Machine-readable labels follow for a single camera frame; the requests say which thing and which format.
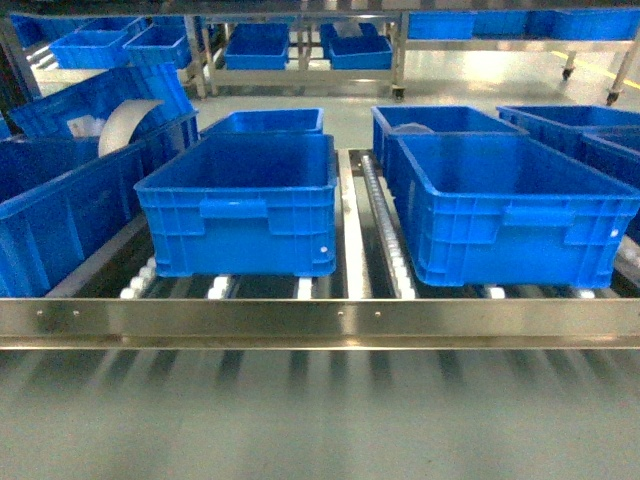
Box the blue bin front right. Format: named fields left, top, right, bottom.
left=389, top=134, right=639, bottom=288

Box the steel flow rack shelf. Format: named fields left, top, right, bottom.
left=1, top=150, right=639, bottom=350

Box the blue bin far left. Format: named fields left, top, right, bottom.
left=1, top=113, right=198, bottom=297

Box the blue bin front left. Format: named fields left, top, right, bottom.
left=135, top=133, right=337, bottom=277

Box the blue bin rear left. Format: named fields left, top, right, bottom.
left=200, top=108, right=324, bottom=138

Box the blue bin rear right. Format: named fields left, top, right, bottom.
left=371, top=105, right=527, bottom=167

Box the blue bin far right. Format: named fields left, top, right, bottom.
left=497, top=105, right=639, bottom=188

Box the blue bin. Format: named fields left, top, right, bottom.
left=135, top=133, right=337, bottom=277
left=389, top=134, right=639, bottom=288
left=1, top=113, right=198, bottom=297
left=371, top=105, right=527, bottom=167
left=200, top=108, right=324, bottom=138
left=497, top=105, right=639, bottom=188

